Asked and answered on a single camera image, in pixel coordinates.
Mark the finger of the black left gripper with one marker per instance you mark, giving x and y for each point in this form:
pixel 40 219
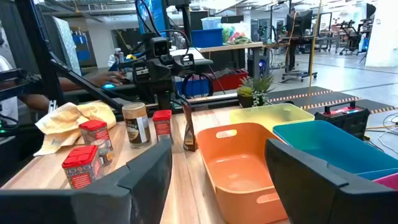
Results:
pixel 141 71
pixel 188 63

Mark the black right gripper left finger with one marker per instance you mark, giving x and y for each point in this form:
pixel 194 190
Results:
pixel 93 205

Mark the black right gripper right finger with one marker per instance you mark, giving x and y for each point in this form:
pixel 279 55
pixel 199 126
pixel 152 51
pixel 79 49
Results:
pixel 326 199

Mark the red-lidded patterned spice tin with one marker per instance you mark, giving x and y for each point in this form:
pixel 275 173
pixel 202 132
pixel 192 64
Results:
pixel 81 174
pixel 93 130
pixel 162 127

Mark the tall tan-lidded spice jar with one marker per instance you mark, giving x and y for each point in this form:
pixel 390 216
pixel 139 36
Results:
pixel 136 127

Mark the brown spice pouch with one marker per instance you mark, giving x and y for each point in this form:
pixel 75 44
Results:
pixel 189 133

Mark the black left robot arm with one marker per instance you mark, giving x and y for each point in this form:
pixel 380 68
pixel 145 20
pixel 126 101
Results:
pixel 164 98

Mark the person's forearm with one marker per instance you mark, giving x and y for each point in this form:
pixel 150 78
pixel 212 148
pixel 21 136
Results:
pixel 70 84

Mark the black computer desk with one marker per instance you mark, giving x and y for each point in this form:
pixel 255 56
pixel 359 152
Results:
pixel 124 88

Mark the blue crate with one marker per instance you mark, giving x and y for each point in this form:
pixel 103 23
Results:
pixel 192 88

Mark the clear plastic bottle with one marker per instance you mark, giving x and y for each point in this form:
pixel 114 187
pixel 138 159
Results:
pixel 119 56

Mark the blue storage tote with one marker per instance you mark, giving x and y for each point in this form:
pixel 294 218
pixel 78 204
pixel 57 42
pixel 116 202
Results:
pixel 206 38

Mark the person's hand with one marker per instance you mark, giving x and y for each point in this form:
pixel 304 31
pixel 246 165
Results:
pixel 109 77

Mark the blue glowing computer mouse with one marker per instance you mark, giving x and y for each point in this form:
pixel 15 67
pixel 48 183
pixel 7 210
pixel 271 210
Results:
pixel 109 86

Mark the clear storage tub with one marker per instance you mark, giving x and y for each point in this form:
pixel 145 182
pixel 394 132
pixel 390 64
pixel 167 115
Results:
pixel 211 23

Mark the wooden workbench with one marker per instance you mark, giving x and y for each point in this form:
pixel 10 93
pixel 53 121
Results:
pixel 231 47

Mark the red crate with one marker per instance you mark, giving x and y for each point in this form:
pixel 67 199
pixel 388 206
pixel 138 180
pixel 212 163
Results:
pixel 231 81

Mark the teal plastic bin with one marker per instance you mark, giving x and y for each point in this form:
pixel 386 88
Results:
pixel 335 146

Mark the blue banner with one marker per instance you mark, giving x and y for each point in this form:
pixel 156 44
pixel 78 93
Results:
pixel 158 15

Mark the pile of colourful items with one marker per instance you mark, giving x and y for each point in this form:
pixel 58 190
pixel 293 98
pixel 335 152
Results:
pixel 239 40

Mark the pink plastic bin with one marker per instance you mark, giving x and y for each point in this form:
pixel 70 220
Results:
pixel 388 181

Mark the potted succulent plant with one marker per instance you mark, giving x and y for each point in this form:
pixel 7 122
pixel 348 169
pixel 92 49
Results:
pixel 253 93

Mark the black and red toolbox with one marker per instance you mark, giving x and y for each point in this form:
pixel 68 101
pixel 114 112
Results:
pixel 342 123

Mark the white quilted panel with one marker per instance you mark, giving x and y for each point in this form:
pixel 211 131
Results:
pixel 66 43

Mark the yellow checked cloth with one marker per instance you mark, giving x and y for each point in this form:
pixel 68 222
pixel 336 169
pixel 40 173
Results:
pixel 62 121

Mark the orange plastic bin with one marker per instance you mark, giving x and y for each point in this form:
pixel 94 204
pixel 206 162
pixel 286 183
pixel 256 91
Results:
pixel 239 174

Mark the yellow plastic bin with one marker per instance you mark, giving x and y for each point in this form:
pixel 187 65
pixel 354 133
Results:
pixel 270 113

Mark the hazard striped floor ramp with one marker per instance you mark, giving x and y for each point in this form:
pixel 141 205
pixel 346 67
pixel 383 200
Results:
pixel 357 104
pixel 298 93

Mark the black monitor cart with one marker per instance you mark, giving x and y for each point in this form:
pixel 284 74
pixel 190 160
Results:
pixel 299 22

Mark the person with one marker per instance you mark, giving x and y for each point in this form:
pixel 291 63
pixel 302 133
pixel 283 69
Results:
pixel 6 109

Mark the black robot workstation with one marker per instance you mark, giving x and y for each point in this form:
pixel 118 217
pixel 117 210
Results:
pixel 351 34

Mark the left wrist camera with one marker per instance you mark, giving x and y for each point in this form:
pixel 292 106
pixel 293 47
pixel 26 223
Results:
pixel 160 47

